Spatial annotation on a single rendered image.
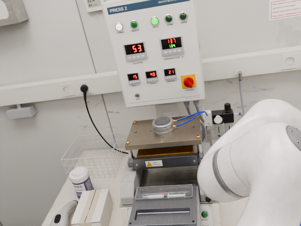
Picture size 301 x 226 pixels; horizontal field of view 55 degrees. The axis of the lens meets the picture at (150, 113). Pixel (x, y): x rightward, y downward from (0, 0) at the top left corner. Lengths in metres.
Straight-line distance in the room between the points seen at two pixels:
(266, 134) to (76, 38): 1.21
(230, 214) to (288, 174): 0.79
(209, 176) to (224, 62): 0.94
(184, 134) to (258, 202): 0.61
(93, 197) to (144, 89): 0.50
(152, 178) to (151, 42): 0.52
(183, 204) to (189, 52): 0.53
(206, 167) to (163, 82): 0.63
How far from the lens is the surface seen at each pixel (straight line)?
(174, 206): 0.93
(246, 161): 0.49
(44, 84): 1.63
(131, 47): 1.10
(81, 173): 1.35
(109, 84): 1.50
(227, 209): 1.25
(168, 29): 1.07
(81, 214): 1.24
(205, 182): 0.56
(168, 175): 1.15
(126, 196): 1.05
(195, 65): 1.11
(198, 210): 0.95
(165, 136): 1.04
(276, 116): 0.62
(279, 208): 0.46
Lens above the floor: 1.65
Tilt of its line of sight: 27 degrees down
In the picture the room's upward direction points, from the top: 11 degrees counter-clockwise
